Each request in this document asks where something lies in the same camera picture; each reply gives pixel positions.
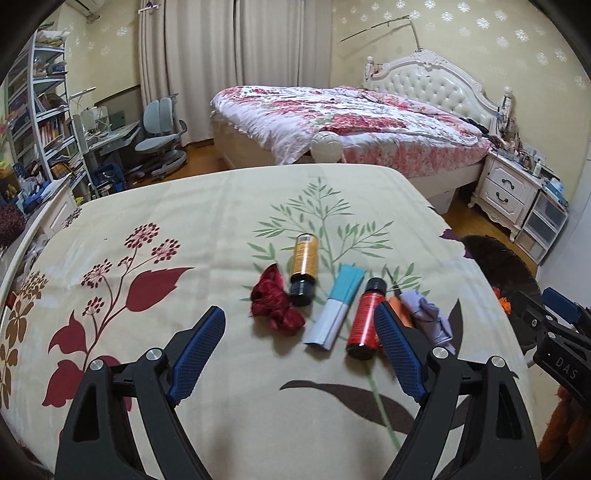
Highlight beige curtains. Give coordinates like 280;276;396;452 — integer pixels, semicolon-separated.
137;1;332;143

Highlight floral cream bedsheet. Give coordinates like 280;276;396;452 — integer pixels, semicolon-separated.
1;164;533;479

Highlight mosquito net pole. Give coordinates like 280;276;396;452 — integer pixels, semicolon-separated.
339;14;423;51

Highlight dark red wrapper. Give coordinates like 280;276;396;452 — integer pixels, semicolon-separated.
250;263;305;336

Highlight grey-blue desk chair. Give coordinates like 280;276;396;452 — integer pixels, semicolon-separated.
128;93;187;182

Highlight white nightstand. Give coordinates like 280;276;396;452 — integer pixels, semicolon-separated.
468;150;542;242

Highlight white bed with headboard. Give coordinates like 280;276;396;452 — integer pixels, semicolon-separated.
214;50;498;213

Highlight study desk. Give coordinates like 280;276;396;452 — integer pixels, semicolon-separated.
73;116;140;173

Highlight teal and white tube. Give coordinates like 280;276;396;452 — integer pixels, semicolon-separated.
304;264;365;351

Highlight pink floral quilt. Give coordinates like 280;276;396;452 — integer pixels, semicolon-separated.
211;85;491;178

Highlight white bookshelf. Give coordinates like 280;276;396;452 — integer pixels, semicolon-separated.
5;30;94;203

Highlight orange wrapper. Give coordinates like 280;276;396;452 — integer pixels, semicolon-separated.
493;287;512;316

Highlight black trash bin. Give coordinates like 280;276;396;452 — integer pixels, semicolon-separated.
461;235;542;305

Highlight lavender tissue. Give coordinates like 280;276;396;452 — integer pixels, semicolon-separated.
400;290;457;354

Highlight red bottle black cap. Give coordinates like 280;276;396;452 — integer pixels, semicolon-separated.
346;277;387;361

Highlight wall air conditioner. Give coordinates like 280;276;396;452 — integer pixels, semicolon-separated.
65;0;106;17

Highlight plastic drawer unit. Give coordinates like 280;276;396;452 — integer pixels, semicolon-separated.
515;189;569;265

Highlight amber bottle black cap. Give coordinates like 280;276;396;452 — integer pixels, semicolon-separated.
288;233;318;307

